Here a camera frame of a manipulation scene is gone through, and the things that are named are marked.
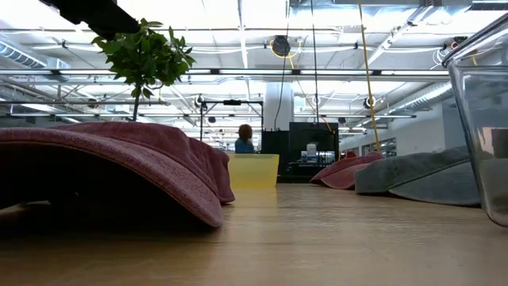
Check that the maroon baseball cap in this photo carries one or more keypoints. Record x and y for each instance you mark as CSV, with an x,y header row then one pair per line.
x,y
341,175
139,159

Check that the blue baseball cap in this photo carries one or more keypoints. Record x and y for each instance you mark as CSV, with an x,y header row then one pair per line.
x,y
416,175

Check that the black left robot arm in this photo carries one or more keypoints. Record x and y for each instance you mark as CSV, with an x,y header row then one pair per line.
x,y
91,14

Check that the person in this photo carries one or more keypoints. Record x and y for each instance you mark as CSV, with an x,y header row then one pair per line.
x,y
244,145

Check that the yellow plastic bin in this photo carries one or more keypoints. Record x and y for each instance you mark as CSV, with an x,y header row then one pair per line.
x,y
254,171

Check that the green potted plant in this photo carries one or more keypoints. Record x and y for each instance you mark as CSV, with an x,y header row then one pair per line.
x,y
147,59

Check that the clear plastic bin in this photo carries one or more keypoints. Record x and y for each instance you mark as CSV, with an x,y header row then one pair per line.
x,y
492,119

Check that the black metal rig frame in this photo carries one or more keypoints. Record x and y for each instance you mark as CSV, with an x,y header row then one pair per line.
x,y
232,102

